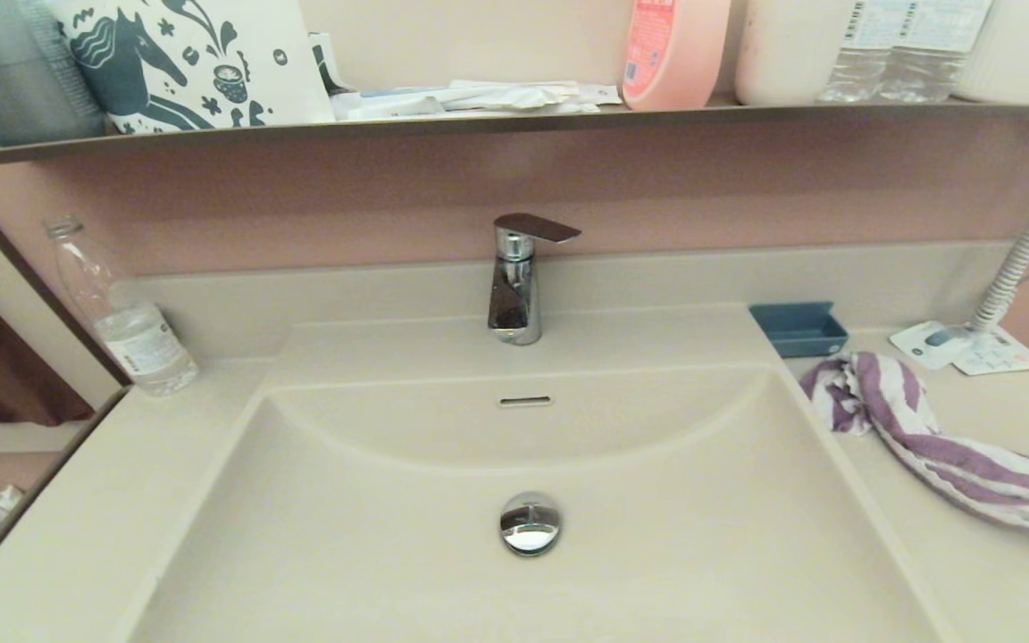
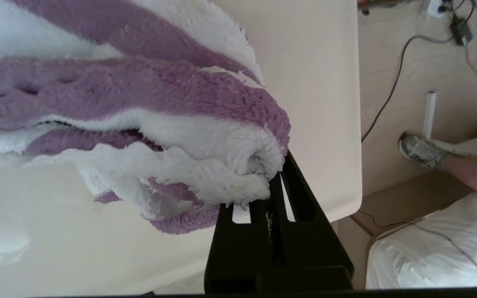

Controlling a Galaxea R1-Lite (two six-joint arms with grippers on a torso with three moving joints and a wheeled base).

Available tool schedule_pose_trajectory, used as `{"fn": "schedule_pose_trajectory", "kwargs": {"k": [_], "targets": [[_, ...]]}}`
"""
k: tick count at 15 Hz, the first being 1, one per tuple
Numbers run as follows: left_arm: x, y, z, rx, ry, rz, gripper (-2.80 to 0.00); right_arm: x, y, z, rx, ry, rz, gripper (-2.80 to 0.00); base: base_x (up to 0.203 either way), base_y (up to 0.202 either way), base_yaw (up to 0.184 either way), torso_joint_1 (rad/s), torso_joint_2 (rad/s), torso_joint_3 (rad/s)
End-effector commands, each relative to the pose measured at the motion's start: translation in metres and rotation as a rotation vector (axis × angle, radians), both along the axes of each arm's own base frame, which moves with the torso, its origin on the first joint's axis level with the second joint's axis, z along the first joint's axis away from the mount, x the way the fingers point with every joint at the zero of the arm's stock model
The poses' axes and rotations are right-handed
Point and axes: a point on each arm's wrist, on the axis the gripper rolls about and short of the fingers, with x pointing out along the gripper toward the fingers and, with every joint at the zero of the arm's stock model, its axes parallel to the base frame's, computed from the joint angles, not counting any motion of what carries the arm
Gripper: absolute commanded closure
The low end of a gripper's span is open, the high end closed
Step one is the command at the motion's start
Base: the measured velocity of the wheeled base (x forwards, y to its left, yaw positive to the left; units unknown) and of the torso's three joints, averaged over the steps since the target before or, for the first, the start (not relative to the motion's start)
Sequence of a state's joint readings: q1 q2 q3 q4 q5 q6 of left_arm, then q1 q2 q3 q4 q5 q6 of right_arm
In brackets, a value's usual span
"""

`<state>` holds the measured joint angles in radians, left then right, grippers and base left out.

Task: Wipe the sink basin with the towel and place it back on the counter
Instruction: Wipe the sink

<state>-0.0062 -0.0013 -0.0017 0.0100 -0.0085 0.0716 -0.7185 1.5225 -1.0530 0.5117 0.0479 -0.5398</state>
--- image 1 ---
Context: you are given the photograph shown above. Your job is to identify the chrome sink faucet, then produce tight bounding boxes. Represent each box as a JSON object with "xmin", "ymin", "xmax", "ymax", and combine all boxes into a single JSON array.
[{"xmin": 488, "ymin": 213, "xmax": 582, "ymax": 347}]

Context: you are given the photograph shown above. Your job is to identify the purple white striped towel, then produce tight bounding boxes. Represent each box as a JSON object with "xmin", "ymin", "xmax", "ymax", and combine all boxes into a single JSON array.
[{"xmin": 799, "ymin": 351, "xmax": 1029, "ymax": 577}]

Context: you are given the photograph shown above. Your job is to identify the white ceramic sink basin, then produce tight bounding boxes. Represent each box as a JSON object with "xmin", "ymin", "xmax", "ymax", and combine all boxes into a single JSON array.
[{"xmin": 111, "ymin": 304, "xmax": 953, "ymax": 643}]

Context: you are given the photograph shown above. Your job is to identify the chrome drain stopper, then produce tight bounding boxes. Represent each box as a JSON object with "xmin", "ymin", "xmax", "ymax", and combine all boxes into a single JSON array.
[{"xmin": 499, "ymin": 491, "xmax": 563, "ymax": 556}]

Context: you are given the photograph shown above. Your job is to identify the white packets on shelf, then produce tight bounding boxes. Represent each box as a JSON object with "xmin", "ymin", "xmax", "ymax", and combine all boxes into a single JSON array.
[{"xmin": 448, "ymin": 80, "xmax": 585, "ymax": 114}]

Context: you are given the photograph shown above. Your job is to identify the white sachet packet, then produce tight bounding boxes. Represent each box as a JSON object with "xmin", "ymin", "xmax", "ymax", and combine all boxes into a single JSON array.
[{"xmin": 334, "ymin": 92, "xmax": 453, "ymax": 122}]

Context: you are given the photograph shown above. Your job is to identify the blue plastic soap tray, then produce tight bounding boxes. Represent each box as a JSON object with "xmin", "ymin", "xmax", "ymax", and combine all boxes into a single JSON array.
[{"xmin": 748, "ymin": 302, "xmax": 849, "ymax": 360}]

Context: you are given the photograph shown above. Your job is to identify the pink plastic bottle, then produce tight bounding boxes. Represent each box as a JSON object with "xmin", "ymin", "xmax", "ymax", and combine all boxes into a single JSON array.
[{"xmin": 622, "ymin": 0, "xmax": 733, "ymax": 113}]

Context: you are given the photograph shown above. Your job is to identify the white bag with horse print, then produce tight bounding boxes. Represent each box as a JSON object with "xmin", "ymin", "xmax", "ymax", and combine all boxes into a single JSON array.
[{"xmin": 48, "ymin": 0, "xmax": 337, "ymax": 137}]

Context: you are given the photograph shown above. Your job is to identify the clear bottle with white label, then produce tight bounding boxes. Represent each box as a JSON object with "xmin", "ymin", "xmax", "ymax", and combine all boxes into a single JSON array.
[{"xmin": 46, "ymin": 217, "xmax": 201, "ymax": 397}]

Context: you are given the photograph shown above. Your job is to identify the large white plastic jug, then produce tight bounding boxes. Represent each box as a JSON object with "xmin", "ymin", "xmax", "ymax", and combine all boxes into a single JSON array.
[{"xmin": 734, "ymin": 0, "xmax": 846, "ymax": 106}]

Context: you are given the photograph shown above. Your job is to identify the white card with grey spot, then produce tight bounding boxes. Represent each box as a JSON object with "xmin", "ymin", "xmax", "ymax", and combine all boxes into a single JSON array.
[{"xmin": 888, "ymin": 321, "xmax": 971, "ymax": 372}]

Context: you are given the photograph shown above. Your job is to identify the clear plastic water bottle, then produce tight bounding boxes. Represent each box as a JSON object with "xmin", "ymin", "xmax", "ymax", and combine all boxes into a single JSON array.
[
  {"xmin": 816, "ymin": 0, "xmax": 892, "ymax": 104},
  {"xmin": 874, "ymin": 0, "xmax": 993, "ymax": 104}
]

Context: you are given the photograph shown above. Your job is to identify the grey translucent container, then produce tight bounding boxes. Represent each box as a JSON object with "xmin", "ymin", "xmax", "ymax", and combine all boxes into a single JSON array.
[{"xmin": 0, "ymin": 0, "xmax": 109, "ymax": 146}]

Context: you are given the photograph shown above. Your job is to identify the white kettle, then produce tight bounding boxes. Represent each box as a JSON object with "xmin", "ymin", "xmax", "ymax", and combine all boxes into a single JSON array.
[{"xmin": 950, "ymin": 0, "xmax": 1029, "ymax": 106}]

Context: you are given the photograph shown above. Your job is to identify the white coiled cord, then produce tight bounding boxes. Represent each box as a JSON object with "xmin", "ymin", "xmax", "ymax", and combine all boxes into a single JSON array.
[{"xmin": 966, "ymin": 134, "xmax": 1029, "ymax": 336}]

